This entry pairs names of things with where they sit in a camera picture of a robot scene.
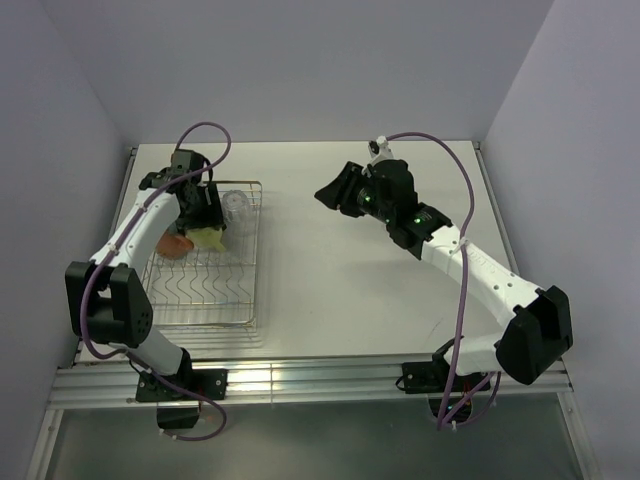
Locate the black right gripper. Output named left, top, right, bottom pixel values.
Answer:
left=314, top=161, right=394, bottom=224

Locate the pale yellow mug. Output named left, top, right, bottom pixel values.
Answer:
left=185, top=227, right=226, bottom=252

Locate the clear round glass cup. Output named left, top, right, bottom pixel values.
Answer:
left=221, top=190, right=251, bottom=235

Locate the pink mug white interior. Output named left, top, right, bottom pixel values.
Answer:
left=155, top=232, right=194, bottom=260

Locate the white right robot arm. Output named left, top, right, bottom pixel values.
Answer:
left=314, top=160, right=573, bottom=390

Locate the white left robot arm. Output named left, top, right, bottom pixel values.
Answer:
left=65, top=149, right=226, bottom=399

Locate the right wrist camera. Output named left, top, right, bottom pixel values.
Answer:
left=368, top=136, right=394, bottom=165

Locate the wire dish rack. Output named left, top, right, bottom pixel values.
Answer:
left=143, top=180, right=263, bottom=330

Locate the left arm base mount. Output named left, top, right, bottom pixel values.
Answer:
left=134, top=368, right=228, bottom=435

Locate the aluminium rail frame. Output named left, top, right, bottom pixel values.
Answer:
left=36, top=142, right=600, bottom=479

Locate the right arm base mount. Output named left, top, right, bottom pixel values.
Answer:
left=395, top=360, right=491, bottom=417

